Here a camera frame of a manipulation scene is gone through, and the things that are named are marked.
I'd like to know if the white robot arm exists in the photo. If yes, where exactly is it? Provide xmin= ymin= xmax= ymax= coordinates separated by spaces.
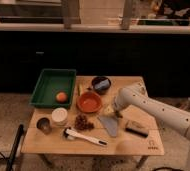
xmin=105 ymin=82 xmax=190 ymax=171

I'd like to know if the white paper cup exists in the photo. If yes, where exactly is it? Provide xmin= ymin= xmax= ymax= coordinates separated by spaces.
xmin=51 ymin=108 xmax=68 ymax=126

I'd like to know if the small metal cup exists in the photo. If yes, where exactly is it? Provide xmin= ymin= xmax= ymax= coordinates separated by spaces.
xmin=36 ymin=118 xmax=52 ymax=135

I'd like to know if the orange terracotta bowl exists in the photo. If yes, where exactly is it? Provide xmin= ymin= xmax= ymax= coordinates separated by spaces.
xmin=76 ymin=91 xmax=102 ymax=113

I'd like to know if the wooden table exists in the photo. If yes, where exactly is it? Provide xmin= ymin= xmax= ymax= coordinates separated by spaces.
xmin=21 ymin=76 xmax=164 ymax=162

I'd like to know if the blue-grey sponge block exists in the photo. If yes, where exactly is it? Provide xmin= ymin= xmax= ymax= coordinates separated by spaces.
xmin=94 ymin=80 xmax=110 ymax=90

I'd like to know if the dark bowl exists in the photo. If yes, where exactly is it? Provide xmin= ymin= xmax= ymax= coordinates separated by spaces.
xmin=92 ymin=76 xmax=111 ymax=95

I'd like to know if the bunch of dark grapes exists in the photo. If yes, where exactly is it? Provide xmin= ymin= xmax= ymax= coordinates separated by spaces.
xmin=75 ymin=115 xmax=94 ymax=131

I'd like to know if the small yellow-green vegetable piece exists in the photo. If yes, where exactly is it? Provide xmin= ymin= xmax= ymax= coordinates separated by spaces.
xmin=78 ymin=84 xmax=82 ymax=96

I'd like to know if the orange peach fruit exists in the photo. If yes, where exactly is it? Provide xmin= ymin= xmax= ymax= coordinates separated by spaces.
xmin=56 ymin=92 xmax=68 ymax=103

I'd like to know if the green plastic tray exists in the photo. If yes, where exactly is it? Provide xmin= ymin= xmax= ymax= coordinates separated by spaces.
xmin=30 ymin=69 xmax=76 ymax=109

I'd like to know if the white black handled brush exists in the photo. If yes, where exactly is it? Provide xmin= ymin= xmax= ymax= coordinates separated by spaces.
xmin=64 ymin=128 xmax=107 ymax=146

